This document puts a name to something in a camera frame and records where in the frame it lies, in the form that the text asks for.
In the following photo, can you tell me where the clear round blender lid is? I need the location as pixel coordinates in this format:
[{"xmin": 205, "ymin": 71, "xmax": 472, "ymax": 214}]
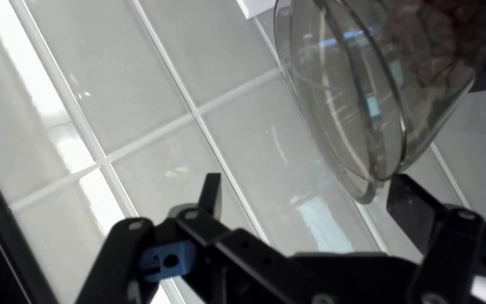
[{"xmin": 271, "ymin": 0, "xmax": 408, "ymax": 206}]

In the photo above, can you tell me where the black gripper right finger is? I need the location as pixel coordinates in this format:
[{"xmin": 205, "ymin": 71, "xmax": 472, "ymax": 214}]
[{"xmin": 386, "ymin": 174, "xmax": 486, "ymax": 304}]

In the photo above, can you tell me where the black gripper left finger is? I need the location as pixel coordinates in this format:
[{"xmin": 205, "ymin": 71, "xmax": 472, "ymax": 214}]
[{"xmin": 74, "ymin": 170, "xmax": 334, "ymax": 304}]

